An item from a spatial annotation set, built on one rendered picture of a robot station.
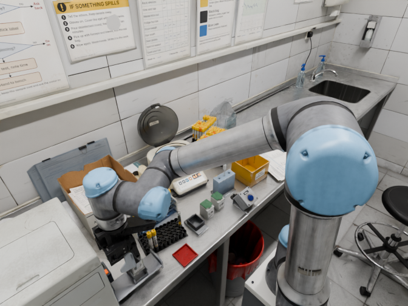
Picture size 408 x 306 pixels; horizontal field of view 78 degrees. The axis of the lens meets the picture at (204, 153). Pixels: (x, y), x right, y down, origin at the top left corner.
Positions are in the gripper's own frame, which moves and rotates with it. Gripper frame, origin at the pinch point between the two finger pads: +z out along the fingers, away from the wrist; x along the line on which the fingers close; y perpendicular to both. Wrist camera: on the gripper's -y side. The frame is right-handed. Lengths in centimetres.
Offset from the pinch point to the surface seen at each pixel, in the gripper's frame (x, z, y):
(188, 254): 4.6, 12.2, -18.0
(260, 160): -5, 5, -75
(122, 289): 1.2, 8.4, 6.3
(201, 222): -2.0, 11.0, -30.8
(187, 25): -58, -51, -76
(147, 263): -0.5, 8.4, -4.3
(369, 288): 62, 91, -115
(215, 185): -8.9, 5.4, -46.4
